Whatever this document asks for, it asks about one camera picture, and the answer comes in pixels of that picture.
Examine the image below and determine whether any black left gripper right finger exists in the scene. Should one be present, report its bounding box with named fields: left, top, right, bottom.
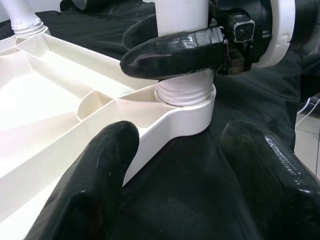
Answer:
left=219, top=119, right=320, bottom=240

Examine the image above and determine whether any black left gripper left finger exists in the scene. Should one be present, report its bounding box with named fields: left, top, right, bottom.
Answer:
left=24, top=120, right=140, bottom=240

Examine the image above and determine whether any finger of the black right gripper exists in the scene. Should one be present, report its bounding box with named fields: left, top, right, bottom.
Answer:
left=119, top=26, right=230, bottom=81
left=122, top=13, right=160, bottom=50

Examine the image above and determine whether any white tapered plastic table leg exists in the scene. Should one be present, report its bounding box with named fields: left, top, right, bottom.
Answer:
left=0, top=0, right=50, bottom=38
left=153, top=0, right=215, bottom=108

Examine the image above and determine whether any white plastic table top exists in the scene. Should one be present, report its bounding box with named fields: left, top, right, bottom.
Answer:
left=0, top=31, right=217, bottom=227

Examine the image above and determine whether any black cloth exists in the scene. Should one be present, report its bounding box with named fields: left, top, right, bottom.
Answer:
left=0, top=0, right=320, bottom=240

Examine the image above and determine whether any thin white floor cable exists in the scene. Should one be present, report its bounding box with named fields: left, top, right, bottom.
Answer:
left=296, top=96, right=320, bottom=126

